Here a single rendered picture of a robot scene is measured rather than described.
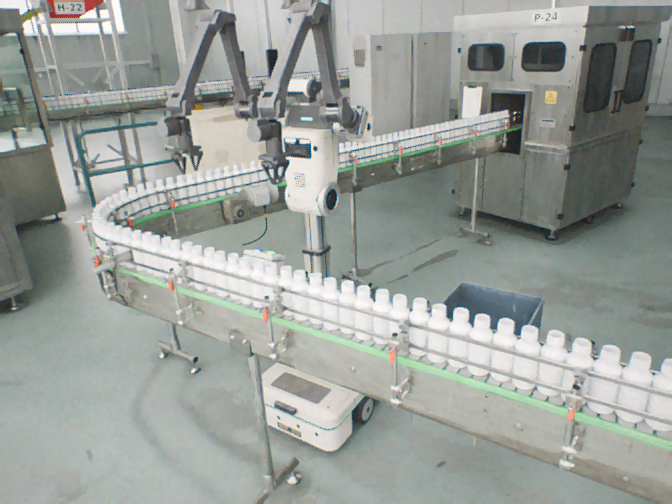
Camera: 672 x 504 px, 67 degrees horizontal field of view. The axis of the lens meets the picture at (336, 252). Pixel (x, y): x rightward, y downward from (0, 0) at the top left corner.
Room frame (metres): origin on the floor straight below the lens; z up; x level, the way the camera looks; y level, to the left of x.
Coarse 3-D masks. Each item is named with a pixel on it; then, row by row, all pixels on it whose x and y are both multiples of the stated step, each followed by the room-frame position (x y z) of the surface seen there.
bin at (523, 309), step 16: (464, 288) 1.78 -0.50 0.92; (480, 288) 1.74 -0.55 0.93; (496, 288) 1.71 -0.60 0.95; (448, 304) 1.66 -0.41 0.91; (464, 304) 1.77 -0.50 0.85; (480, 304) 1.74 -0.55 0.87; (496, 304) 1.70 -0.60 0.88; (512, 304) 1.67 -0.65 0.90; (528, 304) 1.64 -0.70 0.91; (496, 320) 1.70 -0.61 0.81; (512, 320) 1.67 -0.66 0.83; (528, 320) 1.63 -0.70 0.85; (416, 416) 1.32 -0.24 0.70
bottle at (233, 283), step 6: (228, 258) 1.64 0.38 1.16; (234, 258) 1.63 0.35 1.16; (228, 264) 1.64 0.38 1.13; (234, 264) 1.63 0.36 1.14; (228, 270) 1.62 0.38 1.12; (234, 270) 1.62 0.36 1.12; (228, 276) 1.63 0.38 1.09; (228, 282) 1.64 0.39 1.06; (234, 282) 1.62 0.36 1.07; (234, 288) 1.62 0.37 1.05
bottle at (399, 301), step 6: (402, 294) 1.29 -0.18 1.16; (396, 300) 1.26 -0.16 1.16; (402, 300) 1.26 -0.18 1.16; (396, 306) 1.26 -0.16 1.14; (402, 306) 1.25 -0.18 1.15; (390, 312) 1.26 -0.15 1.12; (396, 312) 1.25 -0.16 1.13; (402, 312) 1.25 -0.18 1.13; (408, 312) 1.26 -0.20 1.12; (402, 318) 1.24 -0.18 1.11; (408, 318) 1.25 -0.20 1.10; (390, 324) 1.26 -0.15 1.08; (396, 324) 1.25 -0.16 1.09; (390, 330) 1.26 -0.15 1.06; (396, 330) 1.25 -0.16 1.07; (408, 330) 1.25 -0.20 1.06; (390, 336) 1.26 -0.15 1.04; (408, 336) 1.25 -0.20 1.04
